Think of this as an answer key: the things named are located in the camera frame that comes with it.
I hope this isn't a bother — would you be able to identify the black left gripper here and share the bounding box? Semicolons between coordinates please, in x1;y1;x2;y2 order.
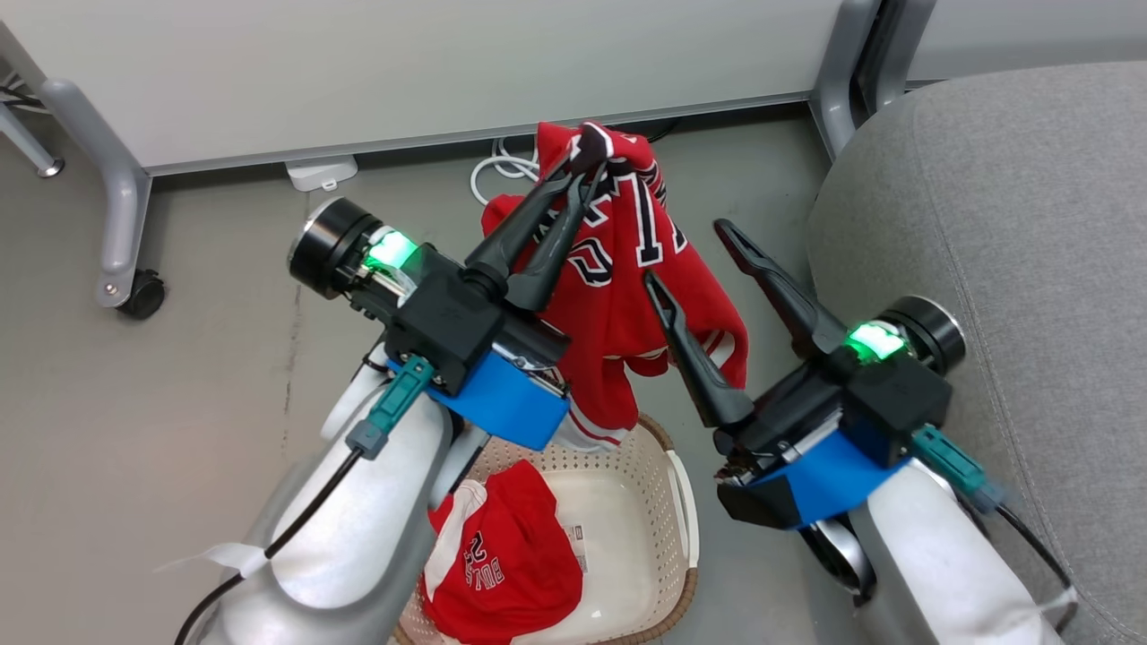
288;124;608;397

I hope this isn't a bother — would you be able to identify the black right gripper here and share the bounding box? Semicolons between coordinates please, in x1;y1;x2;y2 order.
643;218;968;482

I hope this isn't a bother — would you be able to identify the red numbered basketball jersey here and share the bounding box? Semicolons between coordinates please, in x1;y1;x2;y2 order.
480;120;750;451

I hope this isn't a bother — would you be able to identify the white perforated laundry basket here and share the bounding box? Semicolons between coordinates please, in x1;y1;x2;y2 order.
392;412;701;645

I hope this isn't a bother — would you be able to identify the grey fabric seat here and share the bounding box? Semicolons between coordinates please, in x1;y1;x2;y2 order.
806;60;1147;645

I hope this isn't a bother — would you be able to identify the large white partition panel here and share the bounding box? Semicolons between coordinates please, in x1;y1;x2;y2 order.
0;0;875;176

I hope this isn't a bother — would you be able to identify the red Bulls basketball jersey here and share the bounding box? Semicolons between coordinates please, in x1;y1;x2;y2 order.
421;459;586;645

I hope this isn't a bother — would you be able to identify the dark grey partition leg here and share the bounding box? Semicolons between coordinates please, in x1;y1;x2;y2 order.
858;0;938;115

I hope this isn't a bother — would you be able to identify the black caster wheel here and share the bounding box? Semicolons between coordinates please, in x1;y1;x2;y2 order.
117;269;168;321

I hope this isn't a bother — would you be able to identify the small white partition panel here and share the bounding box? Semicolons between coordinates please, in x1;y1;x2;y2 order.
903;0;1147;88

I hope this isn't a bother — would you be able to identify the grey partition leg with caster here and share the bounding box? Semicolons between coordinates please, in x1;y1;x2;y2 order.
38;78;154;310

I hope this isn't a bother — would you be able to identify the thin grey stand leg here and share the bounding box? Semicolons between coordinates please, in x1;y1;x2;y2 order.
0;97;66;179

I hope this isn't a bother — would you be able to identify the white coiled floor cable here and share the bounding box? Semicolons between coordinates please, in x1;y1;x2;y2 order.
468;135;544;208

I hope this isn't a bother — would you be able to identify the teal left cable connector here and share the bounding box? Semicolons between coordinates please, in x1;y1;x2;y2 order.
347;356;436;461

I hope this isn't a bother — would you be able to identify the teal cable connector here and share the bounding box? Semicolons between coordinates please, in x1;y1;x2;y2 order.
347;356;436;461
911;425;1006;514

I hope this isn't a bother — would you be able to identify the teal right cable connector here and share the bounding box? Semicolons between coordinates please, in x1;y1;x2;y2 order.
911;425;1006;514

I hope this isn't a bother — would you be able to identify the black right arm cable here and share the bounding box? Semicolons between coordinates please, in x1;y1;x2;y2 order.
993;503;1079;632

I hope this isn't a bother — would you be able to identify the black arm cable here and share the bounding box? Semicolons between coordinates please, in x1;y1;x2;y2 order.
173;448;367;645
993;503;1079;632

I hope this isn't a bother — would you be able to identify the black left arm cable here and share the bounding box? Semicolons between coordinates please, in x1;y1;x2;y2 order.
173;448;367;645

